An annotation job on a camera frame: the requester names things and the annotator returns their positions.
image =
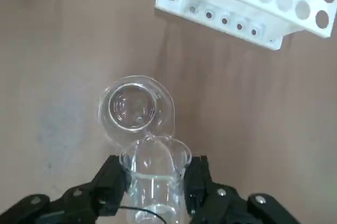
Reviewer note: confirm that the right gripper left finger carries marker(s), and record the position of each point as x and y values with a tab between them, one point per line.
79	203

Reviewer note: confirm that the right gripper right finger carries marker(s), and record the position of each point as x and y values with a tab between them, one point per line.
223	208

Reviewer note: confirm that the small clear glass beaker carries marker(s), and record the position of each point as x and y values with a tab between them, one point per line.
155	182

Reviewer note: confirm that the tall clear glass beaker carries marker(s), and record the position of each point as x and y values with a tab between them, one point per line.
131	108

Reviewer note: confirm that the white test tube rack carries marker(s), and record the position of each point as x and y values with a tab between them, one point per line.
237	19

